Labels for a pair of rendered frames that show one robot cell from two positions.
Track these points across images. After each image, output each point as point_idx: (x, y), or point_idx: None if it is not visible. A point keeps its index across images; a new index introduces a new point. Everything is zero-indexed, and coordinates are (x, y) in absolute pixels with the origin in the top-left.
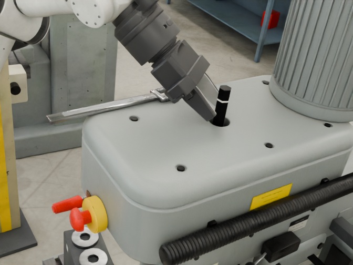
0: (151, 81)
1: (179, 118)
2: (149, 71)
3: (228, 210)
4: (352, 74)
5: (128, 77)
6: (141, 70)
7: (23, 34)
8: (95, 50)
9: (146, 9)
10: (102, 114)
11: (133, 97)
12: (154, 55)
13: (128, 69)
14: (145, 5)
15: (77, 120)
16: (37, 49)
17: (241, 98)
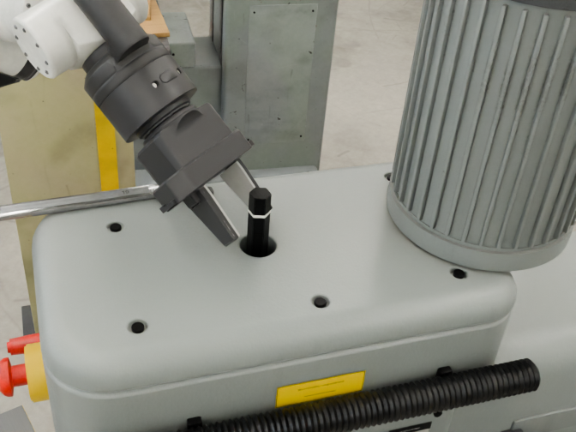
0: (401, 107)
1: (191, 232)
2: (402, 90)
3: (226, 403)
4: (497, 190)
5: (364, 97)
6: (388, 87)
7: (3, 67)
8: (294, 52)
9: (118, 56)
10: (66, 214)
11: (130, 189)
12: (141, 130)
13: (367, 84)
14: (117, 49)
15: (259, 165)
16: (206, 45)
17: (325, 205)
